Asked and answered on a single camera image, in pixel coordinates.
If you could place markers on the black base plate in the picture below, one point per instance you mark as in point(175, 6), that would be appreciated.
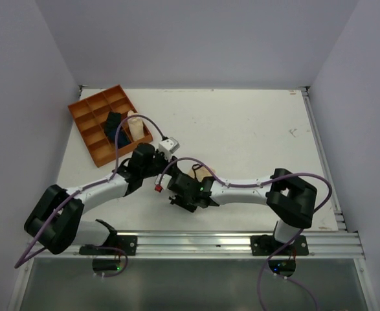
point(127, 243)
point(265, 245)

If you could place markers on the rolled black underwear in tray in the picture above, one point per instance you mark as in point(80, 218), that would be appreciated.
point(112, 122)

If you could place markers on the aluminium right side rail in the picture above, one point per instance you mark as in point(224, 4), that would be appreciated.
point(324, 163)

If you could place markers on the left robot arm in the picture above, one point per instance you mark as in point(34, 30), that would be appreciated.
point(55, 220)

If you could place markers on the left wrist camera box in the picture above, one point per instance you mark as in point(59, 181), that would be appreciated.
point(168, 146)

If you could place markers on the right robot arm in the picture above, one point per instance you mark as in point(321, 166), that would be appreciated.
point(291, 199)

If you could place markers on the beige underwear with dark trim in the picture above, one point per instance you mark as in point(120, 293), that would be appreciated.
point(199, 172)

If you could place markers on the rolled beige underwear in tray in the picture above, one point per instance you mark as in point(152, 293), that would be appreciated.
point(136, 126)

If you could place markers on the orange compartment tray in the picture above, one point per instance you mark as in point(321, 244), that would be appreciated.
point(89, 115)

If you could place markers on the rolled navy underwear in tray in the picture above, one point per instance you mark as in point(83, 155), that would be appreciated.
point(122, 139)

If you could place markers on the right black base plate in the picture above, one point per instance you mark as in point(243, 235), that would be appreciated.
point(265, 245)

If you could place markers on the aluminium rail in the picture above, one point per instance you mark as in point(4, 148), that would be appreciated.
point(324, 163)
point(322, 245)

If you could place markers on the aluminium front rail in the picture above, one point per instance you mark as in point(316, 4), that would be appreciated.
point(322, 245)

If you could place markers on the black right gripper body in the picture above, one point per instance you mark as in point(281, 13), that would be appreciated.
point(186, 201)

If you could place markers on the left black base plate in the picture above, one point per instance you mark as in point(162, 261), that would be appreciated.
point(127, 243)

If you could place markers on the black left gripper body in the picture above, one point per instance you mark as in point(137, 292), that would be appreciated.
point(156, 165)

